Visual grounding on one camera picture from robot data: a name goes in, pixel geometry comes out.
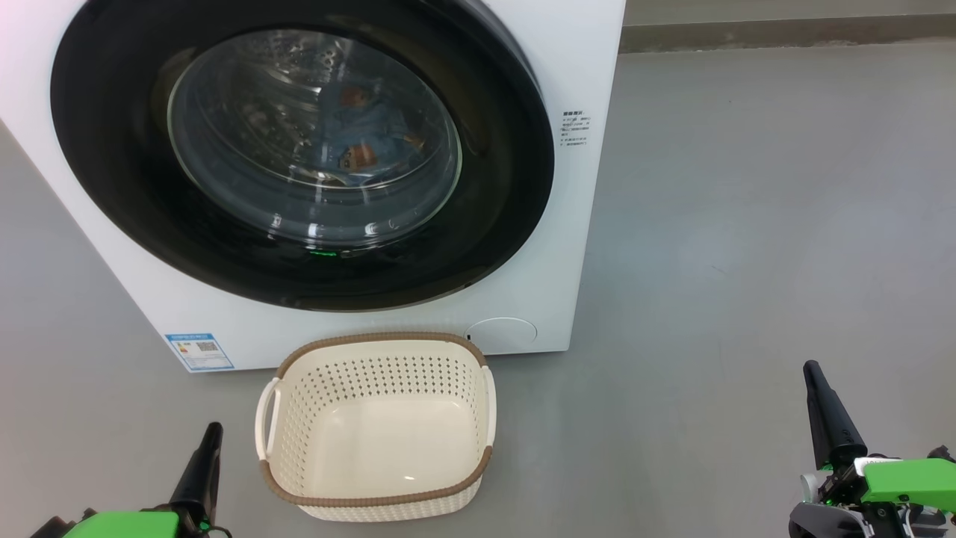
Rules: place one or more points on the cream basket with brown rim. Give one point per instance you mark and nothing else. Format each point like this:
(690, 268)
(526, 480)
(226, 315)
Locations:
(373, 448)

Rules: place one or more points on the black-rimmed glass washer door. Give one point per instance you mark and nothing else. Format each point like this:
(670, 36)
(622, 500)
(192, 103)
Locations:
(112, 149)

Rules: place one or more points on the small black text sticker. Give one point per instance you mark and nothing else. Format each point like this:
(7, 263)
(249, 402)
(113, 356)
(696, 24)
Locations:
(576, 128)

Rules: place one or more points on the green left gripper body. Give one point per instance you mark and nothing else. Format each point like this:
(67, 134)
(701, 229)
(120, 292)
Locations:
(127, 525)

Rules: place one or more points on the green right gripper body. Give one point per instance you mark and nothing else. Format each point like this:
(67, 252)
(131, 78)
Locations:
(904, 486)

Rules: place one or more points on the blue energy label sticker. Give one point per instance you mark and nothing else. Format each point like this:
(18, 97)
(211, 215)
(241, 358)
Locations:
(199, 352)

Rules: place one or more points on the round white filter cover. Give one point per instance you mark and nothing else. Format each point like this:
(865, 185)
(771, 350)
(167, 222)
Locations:
(500, 335)

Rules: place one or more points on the white front-load washing machine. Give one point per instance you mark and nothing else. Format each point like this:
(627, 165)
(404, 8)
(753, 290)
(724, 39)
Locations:
(582, 246)

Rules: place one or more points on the blue patterned garment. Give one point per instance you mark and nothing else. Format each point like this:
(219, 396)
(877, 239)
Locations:
(373, 131)

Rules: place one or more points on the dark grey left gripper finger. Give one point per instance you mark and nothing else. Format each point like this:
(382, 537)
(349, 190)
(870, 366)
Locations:
(200, 478)

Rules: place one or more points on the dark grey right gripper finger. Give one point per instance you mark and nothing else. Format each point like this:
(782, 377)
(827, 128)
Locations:
(833, 426)

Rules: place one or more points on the stainless steel washing machine drum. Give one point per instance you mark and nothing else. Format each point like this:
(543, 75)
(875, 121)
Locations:
(239, 119)

